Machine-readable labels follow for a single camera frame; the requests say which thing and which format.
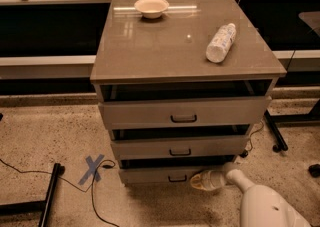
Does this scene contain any black floor cable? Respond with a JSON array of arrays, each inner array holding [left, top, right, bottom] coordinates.
[[0, 157, 120, 227]]

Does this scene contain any black stand leg right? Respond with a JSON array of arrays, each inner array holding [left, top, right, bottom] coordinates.
[[264, 111, 288, 153]]

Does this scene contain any black caster wheel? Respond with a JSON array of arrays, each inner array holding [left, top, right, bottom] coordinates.
[[308, 164, 320, 178]]

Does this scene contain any grey bottom drawer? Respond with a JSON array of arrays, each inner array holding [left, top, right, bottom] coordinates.
[[119, 155, 235, 185]]

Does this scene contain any black stand leg left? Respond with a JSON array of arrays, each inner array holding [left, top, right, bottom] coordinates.
[[0, 163, 65, 227]]

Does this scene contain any blue tape cross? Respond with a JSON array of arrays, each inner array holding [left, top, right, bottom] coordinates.
[[78, 154, 104, 185]]

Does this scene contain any white plastic bottle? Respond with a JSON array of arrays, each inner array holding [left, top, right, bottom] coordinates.
[[206, 23, 237, 63]]

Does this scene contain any grey drawer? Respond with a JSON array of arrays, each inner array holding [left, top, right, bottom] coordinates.
[[98, 96, 271, 130], [111, 135, 249, 160], [119, 155, 235, 185]]

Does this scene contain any white paper bowl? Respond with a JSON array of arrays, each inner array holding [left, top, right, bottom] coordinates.
[[134, 0, 169, 19]]

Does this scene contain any grey middle drawer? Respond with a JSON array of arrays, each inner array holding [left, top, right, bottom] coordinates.
[[111, 135, 249, 160]]

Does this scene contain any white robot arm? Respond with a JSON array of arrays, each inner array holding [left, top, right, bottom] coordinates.
[[190, 162, 312, 227]]

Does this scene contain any grey top drawer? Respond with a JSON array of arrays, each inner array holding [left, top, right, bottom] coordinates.
[[98, 96, 271, 130]]

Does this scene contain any thin cable behind cabinet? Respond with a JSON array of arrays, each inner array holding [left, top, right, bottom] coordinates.
[[247, 120, 265, 154]]

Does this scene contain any grey drawer cabinet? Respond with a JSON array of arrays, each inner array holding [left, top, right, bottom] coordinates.
[[89, 0, 288, 172]]

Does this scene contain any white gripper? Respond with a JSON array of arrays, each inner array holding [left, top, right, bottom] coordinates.
[[190, 170, 226, 191]]

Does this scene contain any black stand leg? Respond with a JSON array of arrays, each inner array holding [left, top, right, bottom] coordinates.
[[264, 111, 288, 153], [0, 163, 65, 227]]

